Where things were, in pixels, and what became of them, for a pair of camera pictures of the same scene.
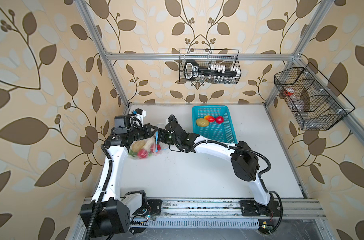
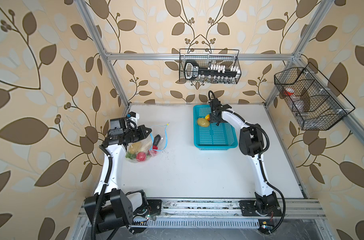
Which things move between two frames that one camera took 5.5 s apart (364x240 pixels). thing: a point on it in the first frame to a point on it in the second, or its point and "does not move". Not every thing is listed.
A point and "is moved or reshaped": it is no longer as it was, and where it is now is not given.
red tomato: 142,153 is moved or reshaped
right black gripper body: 165,137 to 213,118
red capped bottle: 290,91 does not move
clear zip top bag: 150,146 does not move
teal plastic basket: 224,132 does not move
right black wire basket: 316,104 does not move
